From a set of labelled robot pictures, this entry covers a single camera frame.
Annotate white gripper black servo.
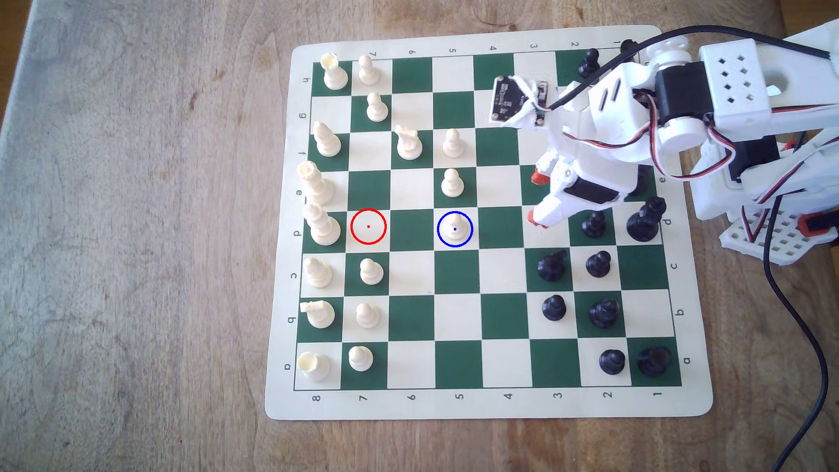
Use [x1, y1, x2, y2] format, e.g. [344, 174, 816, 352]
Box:
[527, 62, 656, 229]

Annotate black chess knight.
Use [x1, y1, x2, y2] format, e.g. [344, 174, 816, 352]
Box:
[537, 250, 569, 283]

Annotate black chess queen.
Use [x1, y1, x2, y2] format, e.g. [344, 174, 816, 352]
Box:
[626, 197, 667, 243]

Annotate green and cream chess mat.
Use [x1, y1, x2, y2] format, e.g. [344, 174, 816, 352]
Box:
[264, 25, 714, 420]

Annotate black chess bishop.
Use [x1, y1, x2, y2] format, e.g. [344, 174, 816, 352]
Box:
[589, 299, 620, 330]

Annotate white chess knight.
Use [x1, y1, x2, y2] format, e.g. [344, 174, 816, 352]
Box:
[395, 126, 423, 161]
[299, 299, 336, 329]

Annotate white chess bishop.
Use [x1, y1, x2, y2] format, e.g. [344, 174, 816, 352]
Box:
[303, 256, 334, 289]
[312, 121, 342, 157]

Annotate white chess queen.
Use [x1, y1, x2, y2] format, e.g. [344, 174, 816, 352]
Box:
[303, 202, 342, 246]

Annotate white chess king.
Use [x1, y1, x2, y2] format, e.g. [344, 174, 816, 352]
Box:
[296, 160, 335, 206]

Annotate white chess rook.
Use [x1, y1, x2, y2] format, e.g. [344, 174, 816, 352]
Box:
[320, 52, 350, 91]
[297, 352, 332, 382]

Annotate red clamp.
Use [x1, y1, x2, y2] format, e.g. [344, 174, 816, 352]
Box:
[797, 211, 839, 236]

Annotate red white black servo wires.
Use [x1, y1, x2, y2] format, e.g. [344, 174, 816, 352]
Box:
[704, 108, 839, 240]
[562, 88, 699, 183]

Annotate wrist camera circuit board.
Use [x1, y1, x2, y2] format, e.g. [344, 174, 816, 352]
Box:
[489, 74, 550, 128]

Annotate black cable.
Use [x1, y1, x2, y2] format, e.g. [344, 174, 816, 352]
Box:
[763, 193, 831, 472]
[547, 25, 828, 111]

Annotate white perforated base plate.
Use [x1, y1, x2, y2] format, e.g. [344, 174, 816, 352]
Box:
[720, 205, 839, 266]

